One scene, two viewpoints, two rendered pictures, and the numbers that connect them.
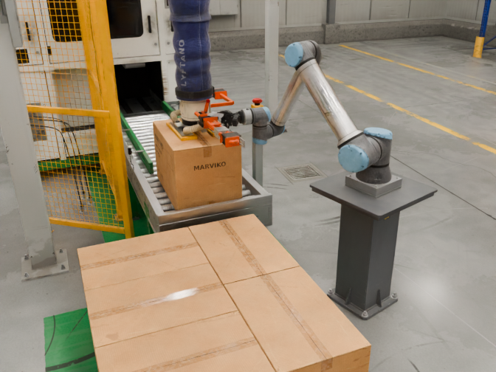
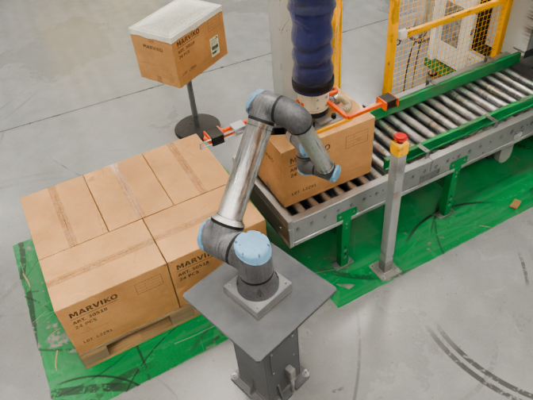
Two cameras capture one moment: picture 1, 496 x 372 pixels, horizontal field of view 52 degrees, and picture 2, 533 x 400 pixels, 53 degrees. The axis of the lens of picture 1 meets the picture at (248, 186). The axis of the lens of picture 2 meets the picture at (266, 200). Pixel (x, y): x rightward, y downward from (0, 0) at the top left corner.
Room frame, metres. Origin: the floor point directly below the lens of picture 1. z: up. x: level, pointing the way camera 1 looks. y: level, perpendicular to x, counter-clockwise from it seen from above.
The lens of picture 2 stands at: (2.53, -2.19, 2.69)
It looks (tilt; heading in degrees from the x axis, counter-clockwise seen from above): 43 degrees down; 87
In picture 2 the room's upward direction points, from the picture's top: 6 degrees counter-clockwise
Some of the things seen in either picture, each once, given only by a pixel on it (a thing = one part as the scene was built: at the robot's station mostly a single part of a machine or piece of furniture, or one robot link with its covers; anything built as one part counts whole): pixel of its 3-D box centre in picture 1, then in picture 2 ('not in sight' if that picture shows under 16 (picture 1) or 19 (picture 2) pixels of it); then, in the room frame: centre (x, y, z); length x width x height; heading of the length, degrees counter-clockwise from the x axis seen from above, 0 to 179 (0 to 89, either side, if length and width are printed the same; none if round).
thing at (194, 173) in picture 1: (195, 161); (310, 144); (2.97, 0.33, 0.75); 0.60 x 0.40 x 0.40; 20
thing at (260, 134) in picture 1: (260, 133); (307, 162); (2.87, -0.08, 0.96); 0.12 x 0.09 x 0.12; 138
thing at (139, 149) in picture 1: (126, 134); (431, 87); (3.96, 0.99, 0.60); 1.60 x 0.10 x 0.09; 21
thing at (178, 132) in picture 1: (181, 128); not in sight; (2.95, 0.40, 0.97); 0.34 x 0.10 x 0.05; 22
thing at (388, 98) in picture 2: (218, 94); (387, 101); (3.36, 0.19, 1.08); 0.09 x 0.08 x 0.05; 112
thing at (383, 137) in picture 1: (376, 145); (252, 255); (2.53, -0.68, 0.99); 0.17 x 0.15 x 0.18; 138
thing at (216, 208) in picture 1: (216, 208); (260, 190); (2.64, 0.18, 0.58); 0.70 x 0.03 x 0.06; 111
